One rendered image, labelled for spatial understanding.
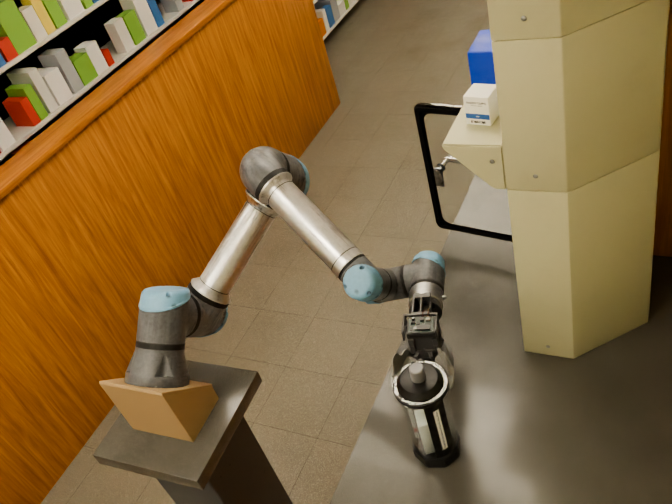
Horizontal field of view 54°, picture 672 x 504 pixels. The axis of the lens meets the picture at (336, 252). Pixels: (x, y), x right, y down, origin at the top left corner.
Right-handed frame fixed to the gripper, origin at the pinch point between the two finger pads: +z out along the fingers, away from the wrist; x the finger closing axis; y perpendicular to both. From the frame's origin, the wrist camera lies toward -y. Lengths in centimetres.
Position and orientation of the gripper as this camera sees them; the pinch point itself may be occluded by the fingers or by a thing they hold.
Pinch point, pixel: (422, 389)
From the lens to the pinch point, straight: 133.6
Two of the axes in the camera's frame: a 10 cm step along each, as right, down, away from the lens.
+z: -1.5, 6.6, -7.3
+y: -2.5, -7.4, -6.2
